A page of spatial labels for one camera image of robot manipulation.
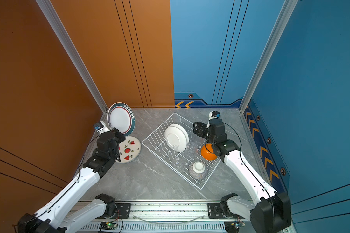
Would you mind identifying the watermelon pattern white plate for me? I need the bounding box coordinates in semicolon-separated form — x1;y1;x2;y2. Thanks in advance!
116;136;142;164

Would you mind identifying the green rimmed white plate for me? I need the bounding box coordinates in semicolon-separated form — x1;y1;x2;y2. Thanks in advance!
107;102;136;136

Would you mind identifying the white wire dish rack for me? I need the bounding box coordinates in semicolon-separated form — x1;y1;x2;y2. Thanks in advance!
142;113;220;189

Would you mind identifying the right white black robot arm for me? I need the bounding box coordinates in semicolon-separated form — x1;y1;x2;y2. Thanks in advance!
193;118;292;233

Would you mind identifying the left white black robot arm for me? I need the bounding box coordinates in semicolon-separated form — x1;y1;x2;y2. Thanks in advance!
16;129;125;233

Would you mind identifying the orange bowl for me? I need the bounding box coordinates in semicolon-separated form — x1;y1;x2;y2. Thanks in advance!
200;143;217;161

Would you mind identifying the plain white plate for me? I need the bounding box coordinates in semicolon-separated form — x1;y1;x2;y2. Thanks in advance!
164;125;188;152
171;124;189;143

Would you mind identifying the white ribbed bowl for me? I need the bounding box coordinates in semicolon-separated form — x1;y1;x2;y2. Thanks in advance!
189;161;207;180

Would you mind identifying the left green circuit board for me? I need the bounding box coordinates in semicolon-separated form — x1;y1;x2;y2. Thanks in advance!
99;221;119;231

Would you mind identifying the green circuit board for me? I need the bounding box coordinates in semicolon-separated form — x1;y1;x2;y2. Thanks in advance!
99;221;119;231
224;221;246;233

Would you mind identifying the right green circuit board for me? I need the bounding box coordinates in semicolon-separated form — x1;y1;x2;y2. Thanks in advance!
224;221;246;233

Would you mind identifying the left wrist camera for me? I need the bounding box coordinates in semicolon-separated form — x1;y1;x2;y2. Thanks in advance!
93;121;111;136

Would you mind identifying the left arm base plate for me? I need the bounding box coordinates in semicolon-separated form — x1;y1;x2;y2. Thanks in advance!
96;203;131;220

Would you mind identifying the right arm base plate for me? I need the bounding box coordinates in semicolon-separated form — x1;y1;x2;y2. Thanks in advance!
207;202;243;219

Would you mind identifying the aluminium front rail frame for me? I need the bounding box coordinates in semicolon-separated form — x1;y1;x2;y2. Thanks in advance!
40;199;298;233

